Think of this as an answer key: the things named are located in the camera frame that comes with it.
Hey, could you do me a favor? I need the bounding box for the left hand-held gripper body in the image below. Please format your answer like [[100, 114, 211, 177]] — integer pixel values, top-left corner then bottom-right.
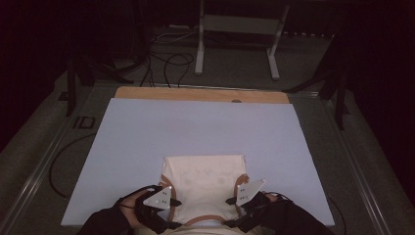
[[134, 185, 174, 234]]

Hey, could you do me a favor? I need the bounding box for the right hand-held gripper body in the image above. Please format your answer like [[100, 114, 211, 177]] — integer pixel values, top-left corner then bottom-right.
[[235, 178, 271, 233]]

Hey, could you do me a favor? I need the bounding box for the cream baby vest brown trim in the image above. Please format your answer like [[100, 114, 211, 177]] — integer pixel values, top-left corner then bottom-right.
[[159, 154, 251, 228]]

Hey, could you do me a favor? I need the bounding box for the person's left hand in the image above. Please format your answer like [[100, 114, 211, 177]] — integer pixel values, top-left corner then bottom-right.
[[119, 195, 141, 228]]

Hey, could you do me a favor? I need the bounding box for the light blue table mat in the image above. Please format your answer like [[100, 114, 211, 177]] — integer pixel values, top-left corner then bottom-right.
[[61, 97, 336, 227]]

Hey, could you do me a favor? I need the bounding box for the wooden table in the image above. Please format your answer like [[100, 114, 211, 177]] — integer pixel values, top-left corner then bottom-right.
[[114, 86, 291, 105]]

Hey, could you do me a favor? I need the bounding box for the black tripod stand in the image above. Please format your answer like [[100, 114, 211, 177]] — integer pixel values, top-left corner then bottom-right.
[[283, 32, 349, 131], [64, 48, 135, 118]]

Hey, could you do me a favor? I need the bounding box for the grey metal stand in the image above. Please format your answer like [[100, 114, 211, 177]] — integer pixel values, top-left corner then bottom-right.
[[194, 0, 291, 81]]

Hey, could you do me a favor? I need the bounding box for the left hand-held gripper black cable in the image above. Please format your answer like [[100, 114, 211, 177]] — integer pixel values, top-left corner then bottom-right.
[[114, 184, 159, 210]]

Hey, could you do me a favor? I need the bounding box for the hand-held gripper black cable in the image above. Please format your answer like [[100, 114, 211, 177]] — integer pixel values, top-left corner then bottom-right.
[[264, 191, 346, 231], [114, 184, 159, 210]]

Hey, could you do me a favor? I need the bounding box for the right hand-held gripper black cable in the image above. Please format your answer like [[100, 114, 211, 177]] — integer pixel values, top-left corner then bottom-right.
[[264, 191, 346, 231]]

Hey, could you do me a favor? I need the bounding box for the long black floor cable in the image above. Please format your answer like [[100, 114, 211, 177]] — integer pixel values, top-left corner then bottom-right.
[[48, 131, 98, 200]]

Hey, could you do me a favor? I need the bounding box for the black square floor bracket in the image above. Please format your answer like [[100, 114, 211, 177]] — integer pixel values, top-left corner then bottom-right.
[[72, 116, 96, 130]]

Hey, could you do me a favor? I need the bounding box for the aluminium floor rail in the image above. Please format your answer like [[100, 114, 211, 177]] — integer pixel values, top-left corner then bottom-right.
[[321, 97, 415, 235], [0, 114, 79, 235]]

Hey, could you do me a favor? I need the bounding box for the looped black floor cable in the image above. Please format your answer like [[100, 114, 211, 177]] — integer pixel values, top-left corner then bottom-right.
[[162, 53, 196, 88]]

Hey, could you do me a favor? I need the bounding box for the white floor cable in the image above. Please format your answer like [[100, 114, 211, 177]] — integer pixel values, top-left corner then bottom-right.
[[150, 28, 200, 45]]

